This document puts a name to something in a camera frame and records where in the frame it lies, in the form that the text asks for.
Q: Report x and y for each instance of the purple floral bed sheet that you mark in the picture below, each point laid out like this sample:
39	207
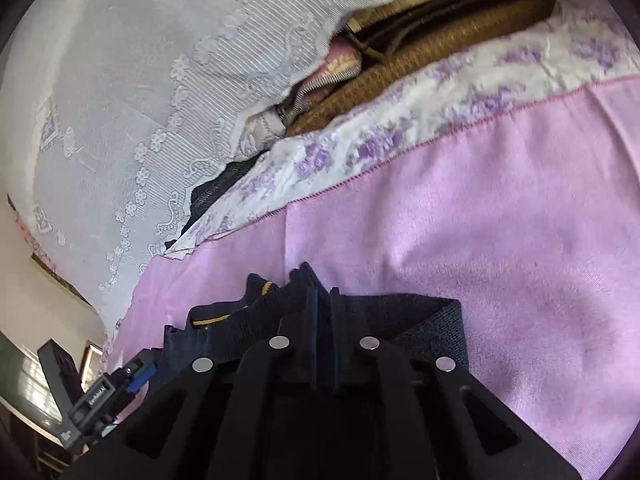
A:
450	95

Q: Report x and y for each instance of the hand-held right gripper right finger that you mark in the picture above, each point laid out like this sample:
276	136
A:
334	332

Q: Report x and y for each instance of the navy knit cardigan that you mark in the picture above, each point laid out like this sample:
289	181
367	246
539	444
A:
425	315

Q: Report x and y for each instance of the white lace cloth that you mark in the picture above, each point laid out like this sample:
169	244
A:
125	85

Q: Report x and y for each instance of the sliding glass window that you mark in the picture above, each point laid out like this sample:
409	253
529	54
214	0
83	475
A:
25	375

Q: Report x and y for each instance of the dark cloth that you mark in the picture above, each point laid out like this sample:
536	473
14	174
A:
215	192

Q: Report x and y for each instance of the woven straw mat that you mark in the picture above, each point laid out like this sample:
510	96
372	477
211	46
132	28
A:
380	80

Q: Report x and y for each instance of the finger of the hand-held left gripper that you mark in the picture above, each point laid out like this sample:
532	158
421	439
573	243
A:
137	377

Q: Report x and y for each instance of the pink quilt cover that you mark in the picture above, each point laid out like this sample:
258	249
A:
475	235

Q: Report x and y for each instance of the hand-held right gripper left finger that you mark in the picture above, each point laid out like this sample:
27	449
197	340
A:
312	325

